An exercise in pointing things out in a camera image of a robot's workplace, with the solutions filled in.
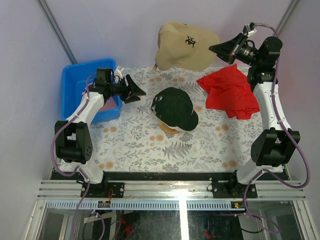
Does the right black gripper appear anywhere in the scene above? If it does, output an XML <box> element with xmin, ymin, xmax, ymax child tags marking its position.
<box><xmin>208</xmin><ymin>33</ymin><xmax>261</xmax><ymax>68</ymax></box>

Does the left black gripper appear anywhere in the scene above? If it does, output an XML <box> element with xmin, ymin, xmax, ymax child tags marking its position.
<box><xmin>107</xmin><ymin>74</ymin><xmax>146</xmax><ymax>104</ymax></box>

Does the red cloth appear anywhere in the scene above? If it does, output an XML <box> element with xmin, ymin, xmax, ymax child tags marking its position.
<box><xmin>197</xmin><ymin>64</ymin><xmax>260</xmax><ymax>120</ymax></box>

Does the dark green cap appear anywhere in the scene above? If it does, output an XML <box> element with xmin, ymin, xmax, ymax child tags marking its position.
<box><xmin>150</xmin><ymin>87</ymin><xmax>199</xmax><ymax>132</ymax></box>

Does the khaki cap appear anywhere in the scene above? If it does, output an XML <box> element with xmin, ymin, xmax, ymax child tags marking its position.
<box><xmin>152</xmin><ymin>22</ymin><xmax>220</xmax><ymax>72</ymax></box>

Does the wooden hat stand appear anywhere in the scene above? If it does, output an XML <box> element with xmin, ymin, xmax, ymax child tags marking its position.
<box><xmin>158</xmin><ymin>120</ymin><xmax>180</xmax><ymax>135</ymax></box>

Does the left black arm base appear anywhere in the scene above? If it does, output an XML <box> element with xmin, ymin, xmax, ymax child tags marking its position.
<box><xmin>85</xmin><ymin>179</ymin><xmax>125</xmax><ymax>199</ymax></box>

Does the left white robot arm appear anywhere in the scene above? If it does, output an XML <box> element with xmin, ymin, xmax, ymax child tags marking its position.
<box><xmin>50</xmin><ymin>66</ymin><xmax>146</xmax><ymax>198</ymax></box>

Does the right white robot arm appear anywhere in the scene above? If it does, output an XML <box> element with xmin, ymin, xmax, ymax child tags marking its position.
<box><xmin>209</xmin><ymin>33</ymin><xmax>300</xmax><ymax>198</ymax></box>

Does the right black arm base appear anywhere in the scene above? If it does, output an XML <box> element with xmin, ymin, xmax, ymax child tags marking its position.
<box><xmin>211</xmin><ymin>174</ymin><xmax>248</xmax><ymax>199</ymax></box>

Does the pink cap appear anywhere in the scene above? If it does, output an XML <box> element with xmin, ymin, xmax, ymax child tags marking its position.
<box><xmin>99</xmin><ymin>97</ymin><xmax>118</xmax><ymax>112</ymax></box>

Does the floral table mat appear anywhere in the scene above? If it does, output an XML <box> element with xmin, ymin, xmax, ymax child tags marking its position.
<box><xmin>89</xmin><ymin>67</ymin><xmax>263</xmax><ymax>172</ymax></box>

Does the blue plastic bin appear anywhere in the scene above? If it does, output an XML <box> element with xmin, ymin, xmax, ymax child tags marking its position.
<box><xmin>60</xmin><ymin>58</ymin><xmax>122</xmax><ymax>124</ymax></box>

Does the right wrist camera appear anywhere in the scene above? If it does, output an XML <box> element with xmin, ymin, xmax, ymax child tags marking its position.
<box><xmin>242</xmin><ymin>22</ymin><xmax>257</xmax><ymax>38</ymax></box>

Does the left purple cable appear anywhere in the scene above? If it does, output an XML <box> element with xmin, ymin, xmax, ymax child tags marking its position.
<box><xmin>50</xmin><ymin>72</ymin><xmax>106</xmax><ymax>240</ymax></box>

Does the purple cable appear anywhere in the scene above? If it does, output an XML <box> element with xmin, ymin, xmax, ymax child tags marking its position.
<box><xmin>50</xmin><ymin>72</ymin><xmax>106</xmax><ymax>240</ymax></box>
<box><xmin>242</xmin><ymin>21</ymin><xmax>311</xmax><ymax>235</ymax></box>

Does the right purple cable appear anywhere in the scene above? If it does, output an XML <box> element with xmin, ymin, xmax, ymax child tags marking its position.
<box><xmin>242</xmin><ymin>21</ymin><xmax>311</xmax><ymax>235</ymax></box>

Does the aluminium rail frame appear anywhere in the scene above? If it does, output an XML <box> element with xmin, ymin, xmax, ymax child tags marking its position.
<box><xmin>24</xmin><ymin>172</ymin><xmax>320</xmax><ymax>240</ymax></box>

